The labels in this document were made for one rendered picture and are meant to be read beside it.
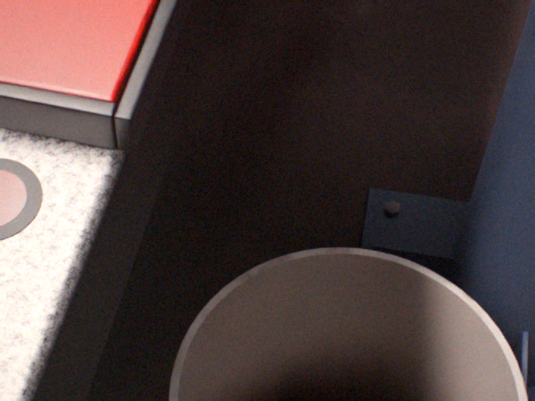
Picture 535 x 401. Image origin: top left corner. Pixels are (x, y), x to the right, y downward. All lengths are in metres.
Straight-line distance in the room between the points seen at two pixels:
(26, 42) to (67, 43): 0.01
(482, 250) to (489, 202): 0.07
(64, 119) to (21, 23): 0.04
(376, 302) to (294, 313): 0.08
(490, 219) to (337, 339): 0.20
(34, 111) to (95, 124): 0.02
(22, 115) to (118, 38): 0.04
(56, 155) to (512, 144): 0.72
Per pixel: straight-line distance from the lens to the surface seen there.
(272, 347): 1.08
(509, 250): 1.11
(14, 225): 0.32
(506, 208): 1.07
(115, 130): 0.33
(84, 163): 0.34
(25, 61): 0.35
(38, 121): 0.34
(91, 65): 0.34
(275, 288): 0.99
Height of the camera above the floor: 1.18
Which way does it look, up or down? 54 degrees down
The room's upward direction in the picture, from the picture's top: 3 degrees clockwise
